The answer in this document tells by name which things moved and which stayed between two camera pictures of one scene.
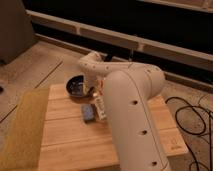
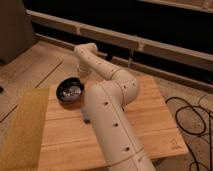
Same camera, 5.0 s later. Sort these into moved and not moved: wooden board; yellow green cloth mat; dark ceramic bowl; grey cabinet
Moved: dark ceramic bowl
Not moved: wooden board; grey cabinet; yellow green cloth mat
